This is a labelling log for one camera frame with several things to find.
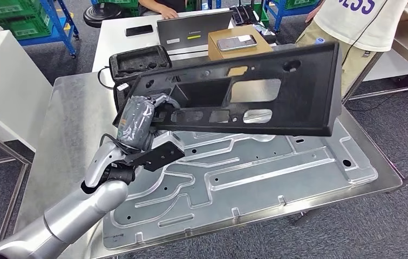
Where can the black round base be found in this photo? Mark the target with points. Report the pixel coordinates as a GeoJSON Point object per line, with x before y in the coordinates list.
{"type": "Point", "coordinates": [102, 14]}

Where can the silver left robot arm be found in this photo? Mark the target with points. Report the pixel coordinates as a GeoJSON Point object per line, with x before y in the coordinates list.
{"type": "Point", "coordinates": [82, 211]}

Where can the flat phone device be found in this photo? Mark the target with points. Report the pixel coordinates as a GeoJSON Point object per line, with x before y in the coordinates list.
{"type": "Point", "coordinates": [236, 43]}

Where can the brown cardboard box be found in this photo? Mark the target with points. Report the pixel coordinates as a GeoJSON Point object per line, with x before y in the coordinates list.
{"type": "Point", "coordinates": [222, 50]}

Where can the black foam case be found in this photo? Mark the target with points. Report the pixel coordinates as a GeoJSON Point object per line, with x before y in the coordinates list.
{"type": "Point", "coordinates": [136, 62]}

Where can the grey sheet metal panel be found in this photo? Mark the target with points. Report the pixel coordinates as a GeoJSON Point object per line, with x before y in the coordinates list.
{"type": "Point", "coordinates": [261, 178]}

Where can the stainless steel workbench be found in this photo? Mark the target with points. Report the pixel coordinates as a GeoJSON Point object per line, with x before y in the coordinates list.
{"type": "Point", "coordinates": [71, 125]}

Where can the white table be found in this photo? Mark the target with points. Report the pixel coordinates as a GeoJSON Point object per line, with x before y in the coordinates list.
{"type": "Point", "coordinates": [118, 46]}

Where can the green plastic crate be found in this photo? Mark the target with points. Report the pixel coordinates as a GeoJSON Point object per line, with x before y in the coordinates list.
{"type": "Point", "coordinates": [261, 14]}
{"type": "Point", "coordinates": [11, 7]}
{"type": "Point", "coordinates": [28, 28]}

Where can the blue metal cart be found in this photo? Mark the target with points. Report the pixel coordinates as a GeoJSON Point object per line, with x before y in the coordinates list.
{"type": "Point", "coordinates": [61, 28]}

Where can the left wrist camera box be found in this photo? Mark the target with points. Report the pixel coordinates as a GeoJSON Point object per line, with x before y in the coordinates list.
{"type": "Point", "coordinates": [161, 155]}

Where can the seated person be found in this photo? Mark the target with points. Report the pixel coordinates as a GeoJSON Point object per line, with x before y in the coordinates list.
{"type": "Point", "coordinates": [161, 7]}

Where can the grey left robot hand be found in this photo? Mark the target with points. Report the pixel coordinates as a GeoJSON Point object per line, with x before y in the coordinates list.
{"type": "Point", "coordinates": [136, 121]}

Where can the black smartphone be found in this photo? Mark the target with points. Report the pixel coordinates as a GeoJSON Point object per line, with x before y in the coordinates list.
{"type": "Point", "coordinates": [139, 30]}

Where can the grey laptop computer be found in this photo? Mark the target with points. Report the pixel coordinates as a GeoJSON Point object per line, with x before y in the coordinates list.
{"type": "Point", "coordinates": [193, 30]}

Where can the white cabinet box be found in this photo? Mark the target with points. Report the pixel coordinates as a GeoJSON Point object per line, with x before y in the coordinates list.
{"type": "Point", "coordinates": [382, 68]}

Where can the black plastic frame part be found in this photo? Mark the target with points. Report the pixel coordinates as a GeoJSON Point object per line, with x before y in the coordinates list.
{"type": "Point", "coordinates": [304, 96]}

